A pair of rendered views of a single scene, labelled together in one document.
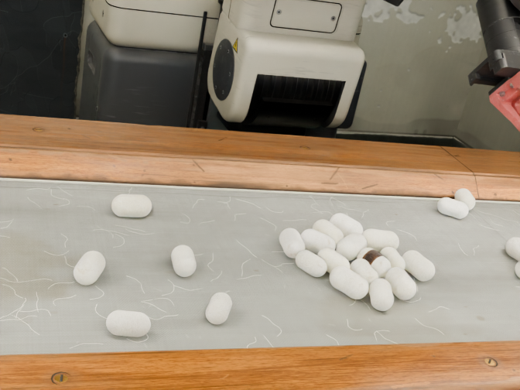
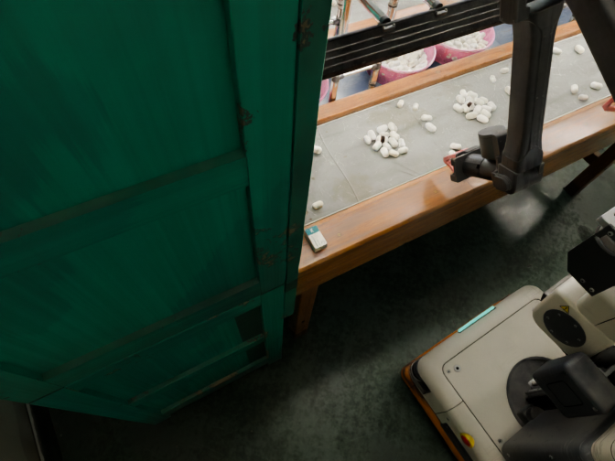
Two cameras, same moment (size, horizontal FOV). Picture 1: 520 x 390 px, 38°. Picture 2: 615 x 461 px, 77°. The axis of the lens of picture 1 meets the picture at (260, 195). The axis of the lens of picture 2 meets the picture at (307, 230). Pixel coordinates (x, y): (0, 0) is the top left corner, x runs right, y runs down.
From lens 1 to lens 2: 182 cm
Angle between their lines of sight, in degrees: 95
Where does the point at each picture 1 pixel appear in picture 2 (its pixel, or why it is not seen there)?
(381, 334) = (458, 86)
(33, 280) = not seen: hidden behind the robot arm
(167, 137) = (556, 138)
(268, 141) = not seen: hidden behind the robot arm
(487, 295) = (436, 109)
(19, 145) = (579, 113)
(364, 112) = not seen: outside the picture
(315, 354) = (469, 64)
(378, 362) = (458, 66)
